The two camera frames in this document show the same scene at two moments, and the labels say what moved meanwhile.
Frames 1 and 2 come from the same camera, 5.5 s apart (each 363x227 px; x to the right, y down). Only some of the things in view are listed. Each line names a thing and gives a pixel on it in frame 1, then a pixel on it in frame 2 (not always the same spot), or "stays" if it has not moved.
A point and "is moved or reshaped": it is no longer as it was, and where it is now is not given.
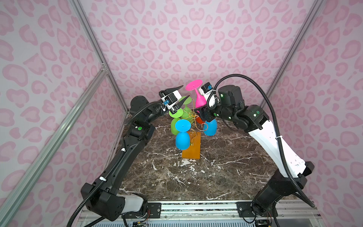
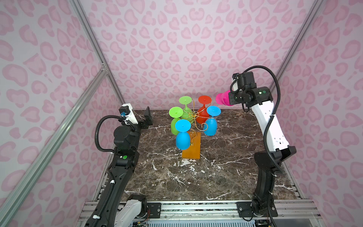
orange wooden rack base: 193,151 stays
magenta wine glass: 200,101 is moved or reshaped
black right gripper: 205,111 → 232,100
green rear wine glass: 187,114 stays
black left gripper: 171,91 → 144,126
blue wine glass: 210,128 stays
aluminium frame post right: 296,45 stays
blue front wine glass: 182,138 stays
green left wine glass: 177,114 stays
